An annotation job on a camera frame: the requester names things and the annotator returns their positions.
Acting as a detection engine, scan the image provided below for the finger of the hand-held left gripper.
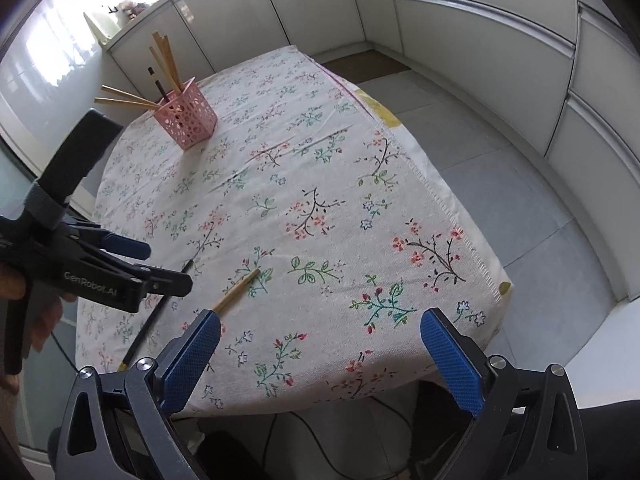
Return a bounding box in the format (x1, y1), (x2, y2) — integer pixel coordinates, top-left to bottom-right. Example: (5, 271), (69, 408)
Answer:
(97, 230), (152, 261)
(127, 264), (194, 297)

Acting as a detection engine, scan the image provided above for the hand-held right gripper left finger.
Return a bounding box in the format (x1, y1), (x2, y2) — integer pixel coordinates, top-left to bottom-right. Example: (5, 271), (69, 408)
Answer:
(47, 310), (222, 480)

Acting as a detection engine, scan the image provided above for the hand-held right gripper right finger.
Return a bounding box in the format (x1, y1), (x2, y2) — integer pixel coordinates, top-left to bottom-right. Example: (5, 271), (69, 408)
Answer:
(420, 307), (591, 480)

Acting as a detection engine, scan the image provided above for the black chopstick with yellow end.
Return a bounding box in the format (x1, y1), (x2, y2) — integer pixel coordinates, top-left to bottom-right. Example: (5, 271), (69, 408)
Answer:
(146, 66), (168, 103)
(117, 259), (196, 372)

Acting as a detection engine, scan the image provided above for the light bamboo chopstick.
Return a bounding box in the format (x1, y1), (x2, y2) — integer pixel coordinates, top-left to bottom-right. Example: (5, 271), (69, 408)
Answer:
(210, 267), (262, 313)
(100, 85), (163, 107)
(95, 97), (162, 111)

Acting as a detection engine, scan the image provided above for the pink perforated utensil holder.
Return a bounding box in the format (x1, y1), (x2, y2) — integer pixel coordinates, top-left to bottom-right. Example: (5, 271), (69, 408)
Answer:
(152, 77), (219, 151)

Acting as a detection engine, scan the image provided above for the bunch of wooden chopsticks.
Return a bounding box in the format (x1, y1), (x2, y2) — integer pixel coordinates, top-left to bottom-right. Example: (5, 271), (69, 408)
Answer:
(148, 31), (183, 96)

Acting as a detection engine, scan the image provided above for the person's left hand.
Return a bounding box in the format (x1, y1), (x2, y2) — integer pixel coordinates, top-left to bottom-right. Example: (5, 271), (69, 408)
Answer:
(0, 264), (79, 391)

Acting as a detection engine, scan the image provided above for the floral tablecloth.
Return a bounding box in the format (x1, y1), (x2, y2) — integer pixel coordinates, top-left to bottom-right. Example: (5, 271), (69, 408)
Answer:
(75, 45), (503, 416)

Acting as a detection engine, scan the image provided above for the cream triangular object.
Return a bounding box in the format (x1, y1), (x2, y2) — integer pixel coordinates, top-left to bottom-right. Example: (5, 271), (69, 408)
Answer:
(82, 10), (121, 43)

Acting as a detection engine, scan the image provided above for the brown floor mat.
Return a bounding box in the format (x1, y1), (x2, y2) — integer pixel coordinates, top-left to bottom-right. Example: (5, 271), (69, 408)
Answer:
(320, 49), (408, 83)

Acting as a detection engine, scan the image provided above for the white flat-door cabinet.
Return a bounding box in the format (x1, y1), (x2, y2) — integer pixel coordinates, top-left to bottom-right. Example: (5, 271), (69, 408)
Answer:
(107, 0), (391, 81)

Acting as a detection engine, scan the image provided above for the black cable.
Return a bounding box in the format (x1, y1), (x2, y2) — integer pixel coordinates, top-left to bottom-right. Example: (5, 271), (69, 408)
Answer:
(262, 410), (416, 478)
(50, 330), (81, 371)

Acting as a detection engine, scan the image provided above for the white cabinet with handle rails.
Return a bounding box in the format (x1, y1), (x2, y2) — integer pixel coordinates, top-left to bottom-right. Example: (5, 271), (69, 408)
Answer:
(385, 0), (640, 306)

